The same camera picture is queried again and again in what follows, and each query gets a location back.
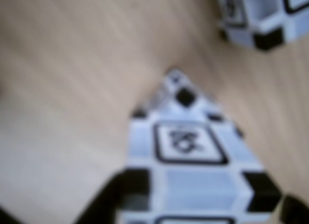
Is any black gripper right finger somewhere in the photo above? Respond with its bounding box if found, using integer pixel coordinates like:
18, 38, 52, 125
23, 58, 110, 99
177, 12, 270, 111
277, 193, 309, 224

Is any white cube zigzag symbol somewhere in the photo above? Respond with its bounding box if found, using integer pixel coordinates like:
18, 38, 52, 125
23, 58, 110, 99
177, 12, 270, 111
216, 0, 309, 51

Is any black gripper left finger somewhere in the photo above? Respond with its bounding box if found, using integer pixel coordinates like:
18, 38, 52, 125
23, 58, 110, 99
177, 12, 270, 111
73, 171, 129, 224

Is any white cube crossed-loops symbol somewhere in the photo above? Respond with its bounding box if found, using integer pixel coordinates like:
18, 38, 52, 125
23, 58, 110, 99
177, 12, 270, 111
119, 68, 285, 224

